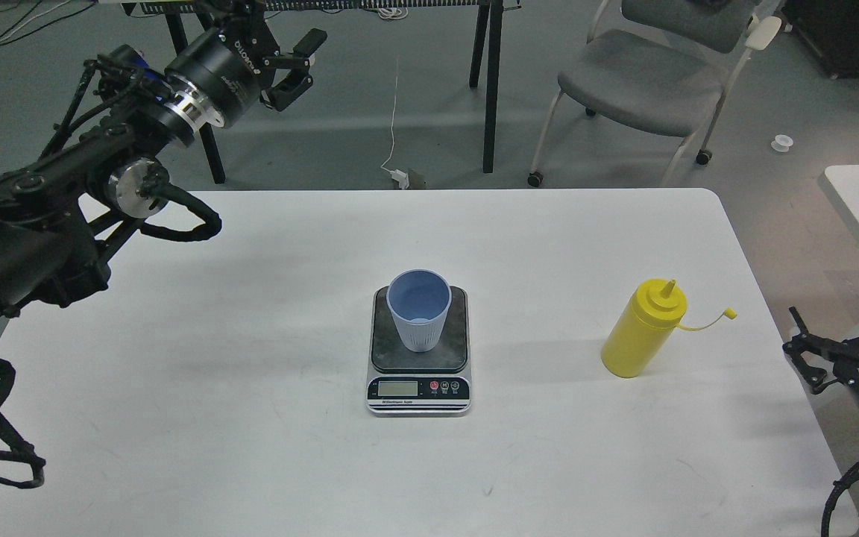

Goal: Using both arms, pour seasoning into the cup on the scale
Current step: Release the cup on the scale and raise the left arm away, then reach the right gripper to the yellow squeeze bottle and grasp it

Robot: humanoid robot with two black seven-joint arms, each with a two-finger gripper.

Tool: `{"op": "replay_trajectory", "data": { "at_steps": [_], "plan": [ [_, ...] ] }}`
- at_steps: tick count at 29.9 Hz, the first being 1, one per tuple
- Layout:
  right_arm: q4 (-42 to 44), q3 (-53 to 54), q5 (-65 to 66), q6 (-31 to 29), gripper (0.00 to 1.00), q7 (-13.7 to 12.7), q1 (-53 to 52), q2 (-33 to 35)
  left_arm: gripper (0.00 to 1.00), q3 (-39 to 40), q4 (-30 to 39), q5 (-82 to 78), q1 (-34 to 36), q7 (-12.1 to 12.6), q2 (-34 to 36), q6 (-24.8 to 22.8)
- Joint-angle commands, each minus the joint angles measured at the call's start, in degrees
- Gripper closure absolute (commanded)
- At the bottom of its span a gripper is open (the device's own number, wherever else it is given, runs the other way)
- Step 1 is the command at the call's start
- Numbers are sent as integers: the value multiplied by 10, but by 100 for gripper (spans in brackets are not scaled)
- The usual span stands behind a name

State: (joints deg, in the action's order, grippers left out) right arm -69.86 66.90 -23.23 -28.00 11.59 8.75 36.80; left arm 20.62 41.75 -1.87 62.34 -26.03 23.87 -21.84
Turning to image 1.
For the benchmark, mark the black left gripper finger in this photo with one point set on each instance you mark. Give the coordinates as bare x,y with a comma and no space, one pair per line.
239,20
285,76

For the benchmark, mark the blue ribbed plastic cup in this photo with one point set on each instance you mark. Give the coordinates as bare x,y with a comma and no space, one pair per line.
419,302

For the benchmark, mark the digital kitchen scale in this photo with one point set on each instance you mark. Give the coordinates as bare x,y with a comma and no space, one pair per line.
435,383

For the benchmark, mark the black cabinet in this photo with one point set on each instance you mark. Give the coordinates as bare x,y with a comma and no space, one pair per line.
830,29

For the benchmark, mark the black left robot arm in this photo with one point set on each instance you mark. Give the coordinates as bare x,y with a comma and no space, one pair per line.
98,181

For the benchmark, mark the yellow squeeze bottle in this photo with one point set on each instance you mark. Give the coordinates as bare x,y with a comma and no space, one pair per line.
654,311

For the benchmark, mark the white plastic spool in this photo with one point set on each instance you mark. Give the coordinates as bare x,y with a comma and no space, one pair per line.
781,143

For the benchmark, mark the grey office chair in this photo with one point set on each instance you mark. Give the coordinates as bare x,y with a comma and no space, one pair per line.
656,88

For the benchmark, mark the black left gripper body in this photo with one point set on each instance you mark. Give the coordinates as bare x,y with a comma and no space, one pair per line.
220,75

